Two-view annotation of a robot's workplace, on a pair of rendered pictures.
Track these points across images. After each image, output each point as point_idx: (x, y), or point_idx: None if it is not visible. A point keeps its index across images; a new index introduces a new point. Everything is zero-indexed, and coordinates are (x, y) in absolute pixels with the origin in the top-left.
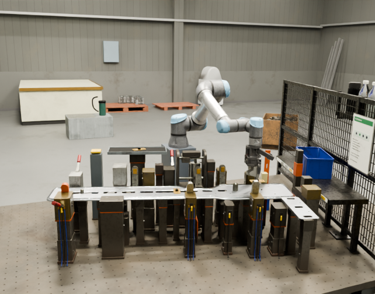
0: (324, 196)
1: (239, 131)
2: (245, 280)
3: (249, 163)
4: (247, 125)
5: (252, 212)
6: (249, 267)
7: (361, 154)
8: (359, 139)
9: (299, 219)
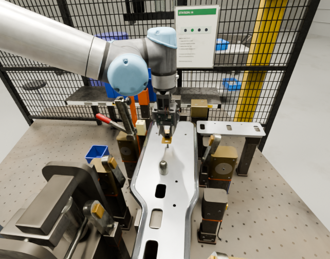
0: (209, 104)
1: None
2: (277, 235)
3: (173, 121)
4: (153, 50)
5: (232, 173)
6: (243, 220)
7: (198, 51)
8: (192, 36)
9: None
